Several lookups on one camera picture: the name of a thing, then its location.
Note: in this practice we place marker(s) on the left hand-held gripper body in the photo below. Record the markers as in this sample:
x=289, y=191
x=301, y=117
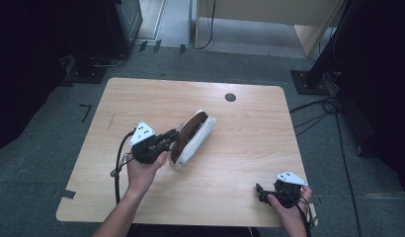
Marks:
x=146, y=149

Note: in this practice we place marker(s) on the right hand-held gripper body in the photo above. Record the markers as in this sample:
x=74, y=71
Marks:
x=289, y=194

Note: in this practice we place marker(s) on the white and brown pencil case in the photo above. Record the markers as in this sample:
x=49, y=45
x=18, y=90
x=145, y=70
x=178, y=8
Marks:
x=194, y=140

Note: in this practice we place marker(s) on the person's right hand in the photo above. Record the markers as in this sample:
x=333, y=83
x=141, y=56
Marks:
x=294, y=217

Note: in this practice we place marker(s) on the person's left hand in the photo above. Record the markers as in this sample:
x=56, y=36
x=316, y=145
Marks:
x=141, y=176

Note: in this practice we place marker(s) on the round black table grommet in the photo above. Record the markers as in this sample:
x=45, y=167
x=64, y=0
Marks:
x=230, y=97

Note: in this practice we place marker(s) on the black tape strip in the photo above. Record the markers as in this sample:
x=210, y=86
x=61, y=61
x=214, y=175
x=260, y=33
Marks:
x=66, y=194

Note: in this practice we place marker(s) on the black cabinet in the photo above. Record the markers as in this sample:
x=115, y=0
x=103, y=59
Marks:
x=124, y=26

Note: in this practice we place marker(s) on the black metal stand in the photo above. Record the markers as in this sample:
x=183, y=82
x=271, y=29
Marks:
x=319, y=65

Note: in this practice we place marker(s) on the dark curtain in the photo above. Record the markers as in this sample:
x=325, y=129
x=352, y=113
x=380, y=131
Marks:
x=26, y=65
x=381, y=82

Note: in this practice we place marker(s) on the light wooden desk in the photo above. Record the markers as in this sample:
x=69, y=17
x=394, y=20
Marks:
x=273, y=11

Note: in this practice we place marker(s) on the black stand base plate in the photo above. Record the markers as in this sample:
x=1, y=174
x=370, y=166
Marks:
x=87, y=70

